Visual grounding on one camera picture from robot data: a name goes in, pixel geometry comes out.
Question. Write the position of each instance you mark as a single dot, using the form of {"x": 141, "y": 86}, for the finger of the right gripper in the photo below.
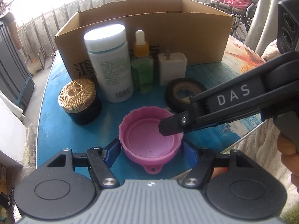
{"x": 178, "y": 123}

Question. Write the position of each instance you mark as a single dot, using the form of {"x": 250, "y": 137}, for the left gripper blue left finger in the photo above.
{"x": 100, "y": 162}

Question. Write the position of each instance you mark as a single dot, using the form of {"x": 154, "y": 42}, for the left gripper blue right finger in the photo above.
{"x": 201, "y": 163}

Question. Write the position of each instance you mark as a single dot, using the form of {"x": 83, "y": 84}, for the black electrical tape roll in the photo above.
{"x": 178, "y": 92}

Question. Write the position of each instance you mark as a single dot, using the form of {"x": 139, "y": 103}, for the pink plastic lid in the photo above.
{"x": 142, "y": 142}

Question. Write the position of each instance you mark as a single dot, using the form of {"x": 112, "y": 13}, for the white power adapter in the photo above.
{"x": 172, "y": 65}

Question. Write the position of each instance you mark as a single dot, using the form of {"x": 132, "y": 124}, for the green dropper bottle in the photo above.
{"x": 142, "y": 64}

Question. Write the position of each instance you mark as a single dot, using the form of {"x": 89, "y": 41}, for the person's right hand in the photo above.
{"x": 289, "y": 159}

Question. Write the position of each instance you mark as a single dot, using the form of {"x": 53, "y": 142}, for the black jar gold lid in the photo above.
{"x": 80, "y": 101}

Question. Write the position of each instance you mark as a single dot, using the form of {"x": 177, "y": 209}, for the wheelchair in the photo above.
{"x": 242, "y": 19}

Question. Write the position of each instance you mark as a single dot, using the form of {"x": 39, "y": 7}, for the cardboard box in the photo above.
{"x": 198, "y": 31}

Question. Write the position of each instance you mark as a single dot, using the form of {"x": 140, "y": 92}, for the white cylindrical bottle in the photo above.
{"x": 108, "y": 52}

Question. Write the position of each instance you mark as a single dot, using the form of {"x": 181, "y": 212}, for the dark grey cabinet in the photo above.
{"x": 16, "y": 81}

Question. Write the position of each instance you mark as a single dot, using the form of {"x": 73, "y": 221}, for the metal rack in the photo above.
{"x": 34, "y": 62}

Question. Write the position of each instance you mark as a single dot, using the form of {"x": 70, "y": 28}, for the balcony railing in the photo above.
{"x": 39, "y": 20}

